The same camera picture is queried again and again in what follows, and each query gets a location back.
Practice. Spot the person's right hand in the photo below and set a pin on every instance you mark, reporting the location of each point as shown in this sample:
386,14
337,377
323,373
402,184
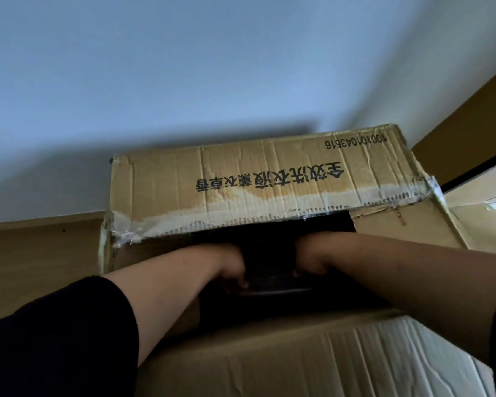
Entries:
311,254

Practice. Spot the person's left hand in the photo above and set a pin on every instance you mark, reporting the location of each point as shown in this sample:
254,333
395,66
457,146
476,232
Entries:
232,264

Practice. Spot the person's right fingers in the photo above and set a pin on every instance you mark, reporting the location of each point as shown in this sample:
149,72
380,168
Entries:
303,273

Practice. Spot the person's left fingers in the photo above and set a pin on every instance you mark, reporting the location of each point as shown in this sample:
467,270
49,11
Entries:
236,286

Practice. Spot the black round tray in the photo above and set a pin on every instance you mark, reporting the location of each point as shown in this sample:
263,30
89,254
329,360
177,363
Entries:
275,285

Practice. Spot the person's left forearm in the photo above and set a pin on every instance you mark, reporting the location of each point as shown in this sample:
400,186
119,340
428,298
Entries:
169,285

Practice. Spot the person's right forearm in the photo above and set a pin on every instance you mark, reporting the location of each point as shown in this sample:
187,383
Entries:
417,281

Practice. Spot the large worn cardboard box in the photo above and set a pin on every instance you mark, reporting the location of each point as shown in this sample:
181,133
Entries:
272,181

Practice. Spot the black left sleeve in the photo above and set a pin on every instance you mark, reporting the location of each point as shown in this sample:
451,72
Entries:
62,339

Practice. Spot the light wooden cabinet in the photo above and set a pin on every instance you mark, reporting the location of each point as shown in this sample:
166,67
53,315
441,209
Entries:
37,260

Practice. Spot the brown wooden panel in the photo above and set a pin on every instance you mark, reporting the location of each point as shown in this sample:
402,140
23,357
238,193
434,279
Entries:
467,136

